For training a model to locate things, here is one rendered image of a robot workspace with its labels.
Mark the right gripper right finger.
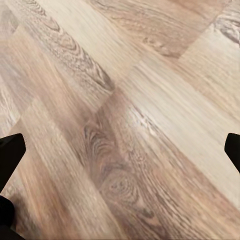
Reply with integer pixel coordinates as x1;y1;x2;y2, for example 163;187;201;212
224;132;240;173

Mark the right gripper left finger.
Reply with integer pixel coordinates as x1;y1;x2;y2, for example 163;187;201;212
0;133;26;193

